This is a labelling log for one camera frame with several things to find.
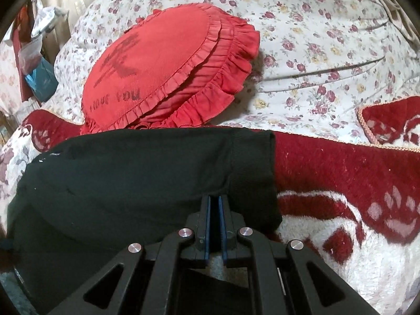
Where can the red and white plush blanket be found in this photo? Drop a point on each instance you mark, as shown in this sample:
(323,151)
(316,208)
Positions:
(328,177)

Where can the black pants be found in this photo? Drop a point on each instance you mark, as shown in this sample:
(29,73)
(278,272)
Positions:
(131,177)

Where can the floral cushion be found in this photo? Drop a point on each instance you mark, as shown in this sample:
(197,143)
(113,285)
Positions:
(8,72)

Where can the silver foil bag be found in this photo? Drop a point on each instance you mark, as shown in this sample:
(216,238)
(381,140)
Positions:
(49,19)

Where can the beige curtain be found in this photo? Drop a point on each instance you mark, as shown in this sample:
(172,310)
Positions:
(73,6)

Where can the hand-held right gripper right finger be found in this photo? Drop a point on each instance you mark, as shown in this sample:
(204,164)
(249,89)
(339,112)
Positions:
(223,223)

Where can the floral quilted bedspread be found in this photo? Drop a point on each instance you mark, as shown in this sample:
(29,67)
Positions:
(311,39)

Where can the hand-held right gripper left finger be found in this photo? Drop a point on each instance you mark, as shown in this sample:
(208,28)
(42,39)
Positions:
(206,223)

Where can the clear plastic bag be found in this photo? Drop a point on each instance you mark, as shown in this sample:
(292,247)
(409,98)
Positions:
(31,52)

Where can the red ruffled heart pillow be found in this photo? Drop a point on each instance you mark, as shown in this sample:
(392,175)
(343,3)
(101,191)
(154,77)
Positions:
(157,65)

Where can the red lace-trimmed cover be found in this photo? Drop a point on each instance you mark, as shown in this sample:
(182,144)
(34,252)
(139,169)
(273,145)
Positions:
(390,124)

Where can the blue plastic bag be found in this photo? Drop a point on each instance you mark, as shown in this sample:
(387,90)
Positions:
(41,78)

